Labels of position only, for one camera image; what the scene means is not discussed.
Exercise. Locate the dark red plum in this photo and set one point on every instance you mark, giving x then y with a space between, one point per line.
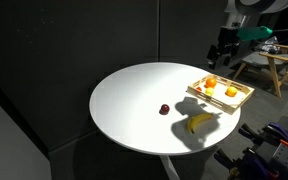
164 109

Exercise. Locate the yellow banana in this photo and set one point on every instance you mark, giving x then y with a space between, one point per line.
194 121

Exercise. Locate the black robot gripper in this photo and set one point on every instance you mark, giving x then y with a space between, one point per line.
228 44

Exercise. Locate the yellow orange round fruit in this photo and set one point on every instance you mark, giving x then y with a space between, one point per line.
231 91

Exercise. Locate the small red tomato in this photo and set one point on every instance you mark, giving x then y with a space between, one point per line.
199 88

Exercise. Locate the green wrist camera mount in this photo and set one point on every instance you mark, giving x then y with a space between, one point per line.
253 33

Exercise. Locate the yellow lemon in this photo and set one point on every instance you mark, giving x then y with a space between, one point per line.
209 91

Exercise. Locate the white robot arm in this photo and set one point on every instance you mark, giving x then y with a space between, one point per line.
241 10

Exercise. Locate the purple orange clamp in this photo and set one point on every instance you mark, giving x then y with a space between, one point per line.
272 133

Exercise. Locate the wooden tray box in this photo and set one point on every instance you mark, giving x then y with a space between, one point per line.
219 99

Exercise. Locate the purple black clamp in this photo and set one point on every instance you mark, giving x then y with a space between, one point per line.
250 167

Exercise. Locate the wooden chair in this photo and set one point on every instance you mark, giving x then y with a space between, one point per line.
275 63

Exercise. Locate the white round table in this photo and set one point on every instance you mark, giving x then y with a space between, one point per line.
146 108

